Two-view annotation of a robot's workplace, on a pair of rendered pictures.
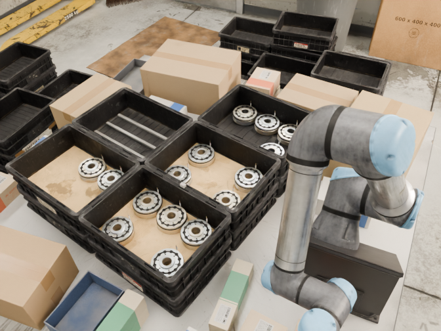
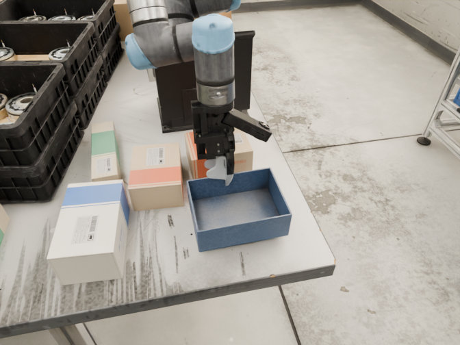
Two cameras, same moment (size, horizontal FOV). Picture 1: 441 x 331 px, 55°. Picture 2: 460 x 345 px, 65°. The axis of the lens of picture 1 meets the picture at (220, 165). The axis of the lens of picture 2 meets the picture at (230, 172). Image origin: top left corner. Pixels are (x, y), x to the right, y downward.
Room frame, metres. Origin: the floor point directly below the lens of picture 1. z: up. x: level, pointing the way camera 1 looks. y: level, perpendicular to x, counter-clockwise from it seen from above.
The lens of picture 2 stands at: (-0.14, 0.20, 1.35)
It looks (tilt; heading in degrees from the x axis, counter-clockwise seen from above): 42 degrees down; 321
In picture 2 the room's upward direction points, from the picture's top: straight up
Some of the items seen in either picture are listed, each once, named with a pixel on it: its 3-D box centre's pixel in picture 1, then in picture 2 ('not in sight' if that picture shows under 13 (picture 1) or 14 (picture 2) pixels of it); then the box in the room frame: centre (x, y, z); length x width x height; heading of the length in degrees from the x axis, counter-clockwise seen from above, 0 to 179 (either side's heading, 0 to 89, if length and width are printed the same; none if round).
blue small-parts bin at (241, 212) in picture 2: not in sight; (236, 207); (0.27, -0.16, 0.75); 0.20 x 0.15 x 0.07; 64
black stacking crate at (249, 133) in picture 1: (258, 129); (54, 24); (1.30, -0.16, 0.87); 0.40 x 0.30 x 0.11; 52
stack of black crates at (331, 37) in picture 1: (302, 54); not in sight; (2.68, -0.62, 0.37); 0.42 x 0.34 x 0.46; 62
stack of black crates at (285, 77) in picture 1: (282, 91); not in sight; (2.32, -0.43, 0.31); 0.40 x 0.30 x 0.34; 62
